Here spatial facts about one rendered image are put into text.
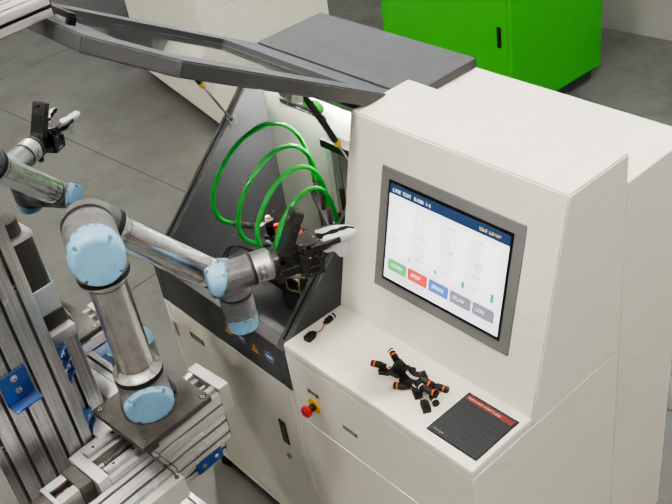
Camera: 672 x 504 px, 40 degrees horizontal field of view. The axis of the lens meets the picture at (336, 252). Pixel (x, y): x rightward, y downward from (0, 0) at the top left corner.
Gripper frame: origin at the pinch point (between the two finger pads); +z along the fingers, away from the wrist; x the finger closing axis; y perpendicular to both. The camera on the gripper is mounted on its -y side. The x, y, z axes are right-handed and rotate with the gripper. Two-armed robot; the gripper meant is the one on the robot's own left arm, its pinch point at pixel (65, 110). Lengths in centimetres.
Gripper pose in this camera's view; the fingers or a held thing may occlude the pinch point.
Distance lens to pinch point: 307.7
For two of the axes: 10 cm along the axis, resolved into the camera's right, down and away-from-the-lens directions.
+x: 9.6, 1.8, -2.4
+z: 3.0, -5.9, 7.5
